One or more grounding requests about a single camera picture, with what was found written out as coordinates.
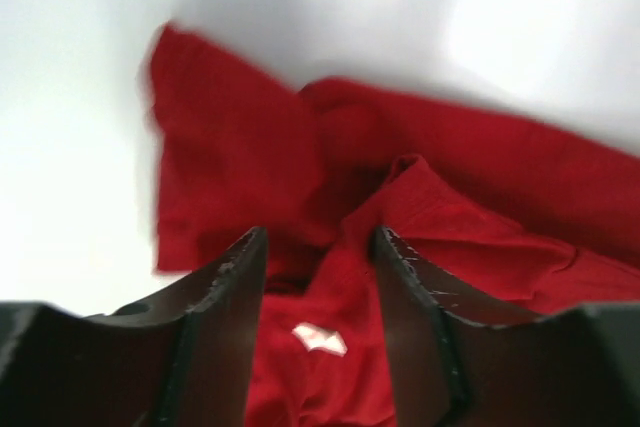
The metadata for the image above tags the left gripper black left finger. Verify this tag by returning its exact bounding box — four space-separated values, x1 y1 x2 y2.
1 228 268 426

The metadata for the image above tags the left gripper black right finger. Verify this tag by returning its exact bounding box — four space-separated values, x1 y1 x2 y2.
370 226 639 426

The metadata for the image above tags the red t shirt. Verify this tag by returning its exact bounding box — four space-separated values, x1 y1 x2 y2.
149 25 639 426

